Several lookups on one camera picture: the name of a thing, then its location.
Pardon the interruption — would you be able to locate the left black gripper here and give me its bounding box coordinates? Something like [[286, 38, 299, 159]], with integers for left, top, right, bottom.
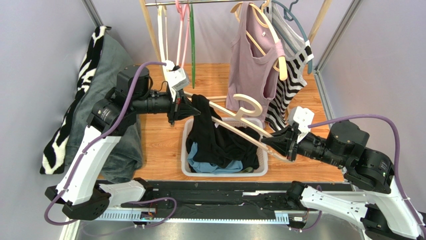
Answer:
[[132, 86, 201, 125]]

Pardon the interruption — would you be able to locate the blue tank top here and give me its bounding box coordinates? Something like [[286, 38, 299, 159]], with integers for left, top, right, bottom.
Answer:
[[187, 152, 243, 175]]

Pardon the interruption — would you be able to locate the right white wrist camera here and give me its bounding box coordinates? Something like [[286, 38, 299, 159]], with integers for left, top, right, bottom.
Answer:
[[287, 106, 315, 143]]

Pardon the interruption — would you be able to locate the cream wooden hanger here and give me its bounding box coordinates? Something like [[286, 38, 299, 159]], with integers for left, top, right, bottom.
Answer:
[[157, 5, 169, 63]]

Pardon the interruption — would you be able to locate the black white striped tank top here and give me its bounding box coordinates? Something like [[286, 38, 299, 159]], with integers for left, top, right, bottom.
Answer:
[[264, 1, 309, 132]]

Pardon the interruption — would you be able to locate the aluminium frame post right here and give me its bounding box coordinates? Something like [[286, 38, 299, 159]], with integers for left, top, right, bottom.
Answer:
[[314, 0, 363, 120]]

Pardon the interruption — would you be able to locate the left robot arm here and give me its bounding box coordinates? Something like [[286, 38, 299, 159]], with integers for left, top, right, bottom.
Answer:
[[45, 61, 200, 224]]

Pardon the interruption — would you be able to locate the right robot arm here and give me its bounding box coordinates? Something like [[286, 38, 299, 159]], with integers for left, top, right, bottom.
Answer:
[[262, 120, 426, 240]]

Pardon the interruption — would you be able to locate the aluminium frame post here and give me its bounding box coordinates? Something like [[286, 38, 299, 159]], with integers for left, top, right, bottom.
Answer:
[[314, 0, 363, 120], [81, 0, 104, 27]]

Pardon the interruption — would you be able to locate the pink plastic hanger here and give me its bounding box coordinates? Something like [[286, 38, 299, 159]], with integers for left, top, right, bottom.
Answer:
[[175, 0, 191, 68]]

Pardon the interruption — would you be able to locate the aluminium frame post left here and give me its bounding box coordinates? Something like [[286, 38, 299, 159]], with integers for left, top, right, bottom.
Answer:
[[81, 0, 104, 27]]

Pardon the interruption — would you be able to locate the wooden clothes rack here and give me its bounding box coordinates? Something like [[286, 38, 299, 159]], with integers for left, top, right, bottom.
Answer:
[[139, 0, 332, 60]]

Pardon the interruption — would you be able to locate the teal plastic hanger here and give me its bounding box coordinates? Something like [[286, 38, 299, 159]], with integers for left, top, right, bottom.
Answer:
[[268, 0, 314, 74]]

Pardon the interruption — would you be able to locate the green plastic hanger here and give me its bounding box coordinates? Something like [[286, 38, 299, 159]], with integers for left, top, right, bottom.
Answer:
[[189, 3, 196, 89]]

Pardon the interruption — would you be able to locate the white plastic basket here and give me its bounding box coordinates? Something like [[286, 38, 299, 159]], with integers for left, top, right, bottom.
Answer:
[[180, 118, 269, 178]]

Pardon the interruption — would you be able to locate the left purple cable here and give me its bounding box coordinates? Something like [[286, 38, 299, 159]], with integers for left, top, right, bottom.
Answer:
[[43, 60, 167, 227]]

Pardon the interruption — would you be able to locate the green tank top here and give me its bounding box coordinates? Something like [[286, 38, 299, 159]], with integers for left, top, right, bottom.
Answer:
[[238, 167, 255, 174]]

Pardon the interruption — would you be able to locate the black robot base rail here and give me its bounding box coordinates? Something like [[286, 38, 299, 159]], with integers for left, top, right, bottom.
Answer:
[[96, 179, 334, 231]]

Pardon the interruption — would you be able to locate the light wooden hanger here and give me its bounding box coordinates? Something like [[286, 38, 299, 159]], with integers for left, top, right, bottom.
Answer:
[[230, 1, 288, 81]]

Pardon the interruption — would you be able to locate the grey zebra cushion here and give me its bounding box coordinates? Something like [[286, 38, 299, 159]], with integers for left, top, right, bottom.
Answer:
[[39, 25, 143, 183]]

